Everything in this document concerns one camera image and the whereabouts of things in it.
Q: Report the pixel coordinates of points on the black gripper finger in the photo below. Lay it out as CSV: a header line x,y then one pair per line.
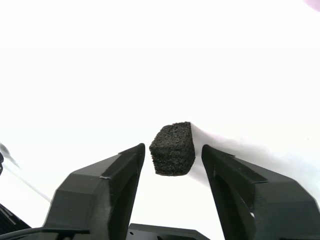
x,y
100,195
275,200

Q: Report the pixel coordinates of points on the black foam box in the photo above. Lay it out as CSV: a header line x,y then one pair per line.
x,y
172,150

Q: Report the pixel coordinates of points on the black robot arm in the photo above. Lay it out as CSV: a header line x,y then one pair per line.
x,y
11,216

